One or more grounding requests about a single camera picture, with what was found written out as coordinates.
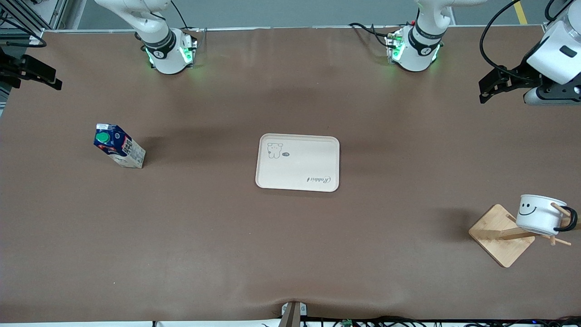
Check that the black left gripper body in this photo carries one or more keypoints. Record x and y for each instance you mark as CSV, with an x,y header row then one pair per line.
x,y
519,76

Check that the blue milk carton green cap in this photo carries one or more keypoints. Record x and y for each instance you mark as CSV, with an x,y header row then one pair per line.
x,y
121,147

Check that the aluminium frame profile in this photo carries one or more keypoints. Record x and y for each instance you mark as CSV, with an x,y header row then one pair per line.
x,y
32,16

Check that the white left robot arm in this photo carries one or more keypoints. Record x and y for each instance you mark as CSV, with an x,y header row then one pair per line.
x,y
420,45

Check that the beige tray with bear print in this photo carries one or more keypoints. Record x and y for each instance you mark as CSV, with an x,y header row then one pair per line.
x,y
297,163

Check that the wooden mug stand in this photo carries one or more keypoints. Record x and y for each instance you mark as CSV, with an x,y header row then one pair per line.
x,y
497,236

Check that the metal table edge bracket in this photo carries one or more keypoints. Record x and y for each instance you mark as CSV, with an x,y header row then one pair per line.
x,y
294,313

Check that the small green connector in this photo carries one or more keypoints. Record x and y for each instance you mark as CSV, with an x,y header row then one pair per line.
x,y
347,322

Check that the white smiley face cup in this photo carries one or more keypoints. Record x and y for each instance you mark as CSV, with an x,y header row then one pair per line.
x,y
538,215

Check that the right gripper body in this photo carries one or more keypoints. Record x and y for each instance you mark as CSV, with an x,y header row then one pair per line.
x,y
9,67

